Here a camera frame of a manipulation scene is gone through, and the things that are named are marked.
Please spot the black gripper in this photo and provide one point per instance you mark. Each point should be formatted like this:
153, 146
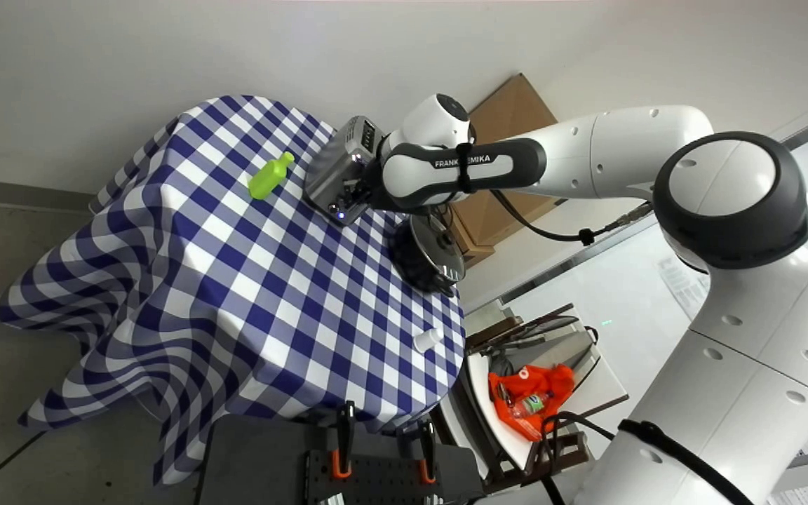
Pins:
374, 182

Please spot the silver two-slot toaster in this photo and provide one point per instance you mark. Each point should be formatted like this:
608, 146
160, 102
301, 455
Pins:
334, 170

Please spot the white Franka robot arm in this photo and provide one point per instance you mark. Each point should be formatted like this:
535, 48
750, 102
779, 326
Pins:
730, 282

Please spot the green plastic bottle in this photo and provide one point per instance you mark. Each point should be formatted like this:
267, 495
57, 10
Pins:
270, 178

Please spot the black pot with lid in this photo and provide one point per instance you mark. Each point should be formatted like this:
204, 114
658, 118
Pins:
433, 253

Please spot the blue white checkered tablecloth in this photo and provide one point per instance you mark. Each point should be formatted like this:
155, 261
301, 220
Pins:
236, 299

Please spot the small white object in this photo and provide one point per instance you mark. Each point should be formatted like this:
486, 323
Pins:
424, 341

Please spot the brown cardboard box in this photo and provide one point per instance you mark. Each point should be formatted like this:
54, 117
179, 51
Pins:
511, 108

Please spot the black orange clamp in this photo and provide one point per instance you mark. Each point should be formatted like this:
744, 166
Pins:
424, 453
340, 439

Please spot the orange plastic bag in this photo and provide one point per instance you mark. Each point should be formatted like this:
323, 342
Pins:
531, 397

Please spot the black base board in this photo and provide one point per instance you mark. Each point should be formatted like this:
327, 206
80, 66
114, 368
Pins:
254, 463

